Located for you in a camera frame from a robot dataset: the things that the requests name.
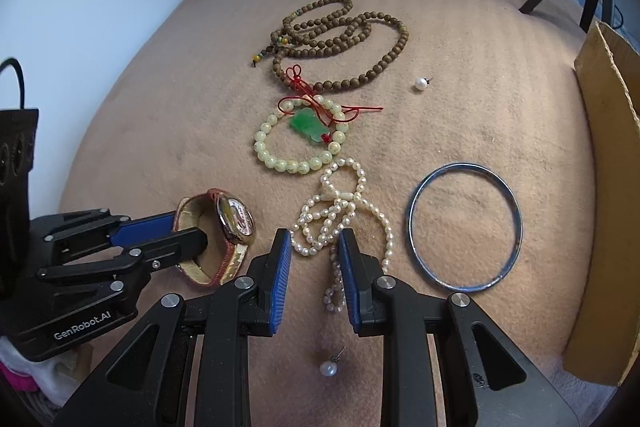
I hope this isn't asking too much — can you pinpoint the cardboard box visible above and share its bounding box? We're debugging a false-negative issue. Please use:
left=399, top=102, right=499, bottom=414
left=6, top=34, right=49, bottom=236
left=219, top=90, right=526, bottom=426
left=564, top=23, right=639, bottom=386

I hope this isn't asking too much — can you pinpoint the pearl earring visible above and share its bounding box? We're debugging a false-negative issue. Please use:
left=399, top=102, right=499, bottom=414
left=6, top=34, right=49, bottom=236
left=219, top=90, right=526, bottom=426
left=319, top=347, right=346, bottom=377
left=414, top=77, right=432, bottom=91

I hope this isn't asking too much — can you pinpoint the green jade pendant red cord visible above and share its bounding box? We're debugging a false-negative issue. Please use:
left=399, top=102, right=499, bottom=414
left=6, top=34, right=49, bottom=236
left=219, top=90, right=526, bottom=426
left=278, top=64, right=384, bottom=144

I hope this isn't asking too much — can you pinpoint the silver blue bangle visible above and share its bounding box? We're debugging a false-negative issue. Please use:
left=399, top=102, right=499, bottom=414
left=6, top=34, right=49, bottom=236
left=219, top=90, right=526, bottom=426
left=405, top=161, right=524, bottom=294

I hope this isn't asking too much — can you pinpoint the cream bead bracelet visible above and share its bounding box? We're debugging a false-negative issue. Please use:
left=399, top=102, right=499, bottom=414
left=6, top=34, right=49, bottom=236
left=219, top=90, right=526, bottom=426
left=252, top=94, right=350, bottom=174

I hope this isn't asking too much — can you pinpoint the white gloved left hand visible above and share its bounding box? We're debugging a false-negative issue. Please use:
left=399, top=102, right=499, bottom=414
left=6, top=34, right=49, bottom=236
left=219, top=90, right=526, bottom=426
left=1, top=336, right=93, bottom=407

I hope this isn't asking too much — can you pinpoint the red strap wrist watch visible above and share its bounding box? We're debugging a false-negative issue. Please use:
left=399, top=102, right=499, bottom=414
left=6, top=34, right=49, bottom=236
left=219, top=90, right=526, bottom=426
left=172, top=188, right=256, bottom=288

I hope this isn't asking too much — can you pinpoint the white pearl necklace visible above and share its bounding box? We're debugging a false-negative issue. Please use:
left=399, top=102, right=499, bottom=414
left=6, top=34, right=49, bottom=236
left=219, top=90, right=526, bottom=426
left=290, top=157, right=395, bottom=313

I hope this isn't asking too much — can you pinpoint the brown wooden bead mala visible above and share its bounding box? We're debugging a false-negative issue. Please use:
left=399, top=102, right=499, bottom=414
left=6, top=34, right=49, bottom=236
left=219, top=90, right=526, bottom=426
left=250, top=0, right=410, bottom=94

